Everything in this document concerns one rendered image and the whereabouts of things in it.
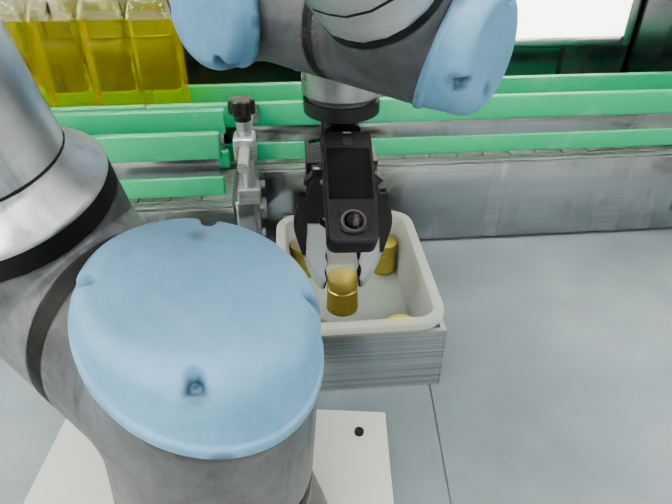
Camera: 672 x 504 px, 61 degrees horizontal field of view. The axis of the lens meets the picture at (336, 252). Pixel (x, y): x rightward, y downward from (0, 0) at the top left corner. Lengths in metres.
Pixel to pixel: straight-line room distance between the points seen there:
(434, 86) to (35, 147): 0.21
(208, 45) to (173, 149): 0.30
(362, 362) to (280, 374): 0.35
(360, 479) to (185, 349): 0.26
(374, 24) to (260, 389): 0.18
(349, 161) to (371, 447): 0.25
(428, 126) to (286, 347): 0.58
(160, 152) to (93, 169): 0.36
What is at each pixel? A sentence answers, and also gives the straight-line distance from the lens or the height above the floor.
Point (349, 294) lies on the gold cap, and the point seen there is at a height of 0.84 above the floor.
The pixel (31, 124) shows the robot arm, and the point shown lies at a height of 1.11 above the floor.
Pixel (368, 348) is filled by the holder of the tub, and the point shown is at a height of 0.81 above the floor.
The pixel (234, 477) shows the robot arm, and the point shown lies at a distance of 0.28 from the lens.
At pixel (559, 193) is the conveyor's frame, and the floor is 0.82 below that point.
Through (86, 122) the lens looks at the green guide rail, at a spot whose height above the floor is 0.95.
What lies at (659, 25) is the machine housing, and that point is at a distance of 1.10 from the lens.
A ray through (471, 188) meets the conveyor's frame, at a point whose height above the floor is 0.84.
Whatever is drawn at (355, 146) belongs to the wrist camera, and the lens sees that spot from 0.52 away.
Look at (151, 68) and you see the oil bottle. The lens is 0.77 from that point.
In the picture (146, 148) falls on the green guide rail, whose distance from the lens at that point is 0.69.
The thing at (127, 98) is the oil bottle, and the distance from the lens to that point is 0.79.
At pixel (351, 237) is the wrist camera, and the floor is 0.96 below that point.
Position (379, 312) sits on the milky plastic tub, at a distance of 0.69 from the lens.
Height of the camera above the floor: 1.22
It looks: 35 degrees down
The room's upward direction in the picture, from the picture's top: straight up
